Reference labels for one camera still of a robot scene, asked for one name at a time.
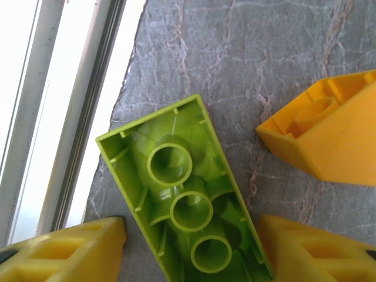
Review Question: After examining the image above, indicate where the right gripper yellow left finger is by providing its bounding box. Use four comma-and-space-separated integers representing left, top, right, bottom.
0, 216, 127, 282

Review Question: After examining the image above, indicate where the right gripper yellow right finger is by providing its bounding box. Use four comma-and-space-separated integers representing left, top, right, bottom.
257, 214, 376, 282

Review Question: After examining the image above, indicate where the green long lego brick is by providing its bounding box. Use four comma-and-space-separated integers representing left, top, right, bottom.
96, 93, 276, 282

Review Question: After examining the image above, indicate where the orange square lego brick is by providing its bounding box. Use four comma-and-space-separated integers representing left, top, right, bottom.
255, 69, 376, 187

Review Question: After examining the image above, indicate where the wide aluminium mounting rail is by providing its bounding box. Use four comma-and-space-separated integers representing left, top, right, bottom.
0, 0, 146, 247

